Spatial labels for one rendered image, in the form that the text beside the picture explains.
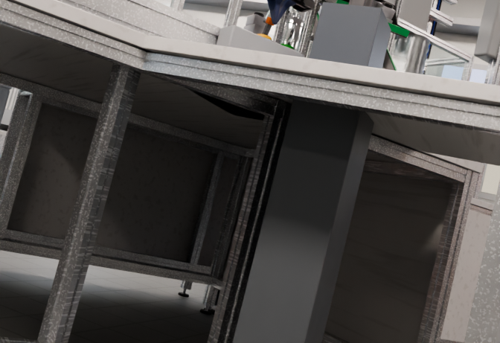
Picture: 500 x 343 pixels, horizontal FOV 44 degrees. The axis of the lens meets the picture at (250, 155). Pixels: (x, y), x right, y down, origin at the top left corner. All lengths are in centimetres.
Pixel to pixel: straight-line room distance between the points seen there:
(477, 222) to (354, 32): 192
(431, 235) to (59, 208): 181
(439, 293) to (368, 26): 89
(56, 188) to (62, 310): 176
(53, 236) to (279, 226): 191
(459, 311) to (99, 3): 237
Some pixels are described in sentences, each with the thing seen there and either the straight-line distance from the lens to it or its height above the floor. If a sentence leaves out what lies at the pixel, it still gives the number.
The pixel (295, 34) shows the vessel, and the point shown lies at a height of 134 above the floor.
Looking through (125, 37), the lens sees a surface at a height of 84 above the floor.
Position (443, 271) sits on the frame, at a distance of 196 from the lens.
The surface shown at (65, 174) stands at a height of 49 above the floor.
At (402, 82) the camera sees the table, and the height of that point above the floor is 84.
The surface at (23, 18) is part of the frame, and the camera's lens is 131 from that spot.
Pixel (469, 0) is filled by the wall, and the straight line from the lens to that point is 567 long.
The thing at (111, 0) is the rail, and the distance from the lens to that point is 142.
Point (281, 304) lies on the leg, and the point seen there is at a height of 37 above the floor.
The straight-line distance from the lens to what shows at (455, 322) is 321.
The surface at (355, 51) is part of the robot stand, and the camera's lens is 141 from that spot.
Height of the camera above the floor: 56
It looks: 4 degrees up
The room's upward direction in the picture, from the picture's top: 14 degrees clockwise
